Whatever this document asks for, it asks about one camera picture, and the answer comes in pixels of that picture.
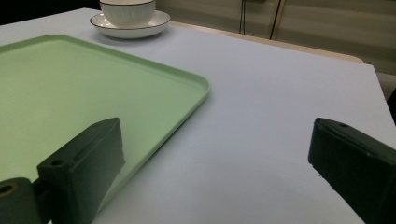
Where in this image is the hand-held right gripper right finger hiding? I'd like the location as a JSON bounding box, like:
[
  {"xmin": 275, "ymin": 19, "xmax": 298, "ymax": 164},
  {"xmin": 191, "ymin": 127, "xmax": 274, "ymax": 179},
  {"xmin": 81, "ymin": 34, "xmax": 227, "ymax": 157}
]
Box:
[{"xmin": 307, "ymin": 117, "xmax": 396, "ymax": 224}]

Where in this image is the white saucer with dark rim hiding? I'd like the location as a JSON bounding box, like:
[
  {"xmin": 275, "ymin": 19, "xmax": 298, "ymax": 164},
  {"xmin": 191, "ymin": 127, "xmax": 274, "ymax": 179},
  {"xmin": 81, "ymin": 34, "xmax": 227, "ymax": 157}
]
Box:
[{"xmin": 89, "ymin": 9, "xmax": 172, "ymax": 40}]

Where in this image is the white ribbed cup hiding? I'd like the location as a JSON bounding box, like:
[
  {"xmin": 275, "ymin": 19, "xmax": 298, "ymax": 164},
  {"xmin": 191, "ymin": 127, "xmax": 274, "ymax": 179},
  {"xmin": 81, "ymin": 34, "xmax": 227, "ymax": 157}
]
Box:
[{"xmin": 99, "ymin": 0, "xmax": 157, "ymax": 29}]

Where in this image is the black metal stand leg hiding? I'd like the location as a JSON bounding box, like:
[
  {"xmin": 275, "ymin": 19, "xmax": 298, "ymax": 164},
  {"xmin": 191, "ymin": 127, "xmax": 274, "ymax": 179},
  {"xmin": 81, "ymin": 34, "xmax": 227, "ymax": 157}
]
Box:
[
  {"xmin": 269, "ymin": 0, "xmax": 287, "ymax": 41},
  {"xmin": 238, "ymin": 0, "xmax": 248, "ymax": 35}
]

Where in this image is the light green plastic tray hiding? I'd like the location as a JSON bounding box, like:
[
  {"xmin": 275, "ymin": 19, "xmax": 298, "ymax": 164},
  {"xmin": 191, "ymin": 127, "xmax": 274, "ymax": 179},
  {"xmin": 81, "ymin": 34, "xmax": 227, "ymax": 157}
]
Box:
[{"xmin": 0, "ymin": 34, "xmax": 212, "ymax": 224}]

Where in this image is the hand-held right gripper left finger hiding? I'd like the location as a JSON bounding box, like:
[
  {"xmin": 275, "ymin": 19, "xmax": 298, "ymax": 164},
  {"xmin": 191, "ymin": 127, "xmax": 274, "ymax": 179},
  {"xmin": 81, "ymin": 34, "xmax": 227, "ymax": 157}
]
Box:
[{"xmin": 36, "ymin": 117, "xmax": 126, "ymax": 224}]

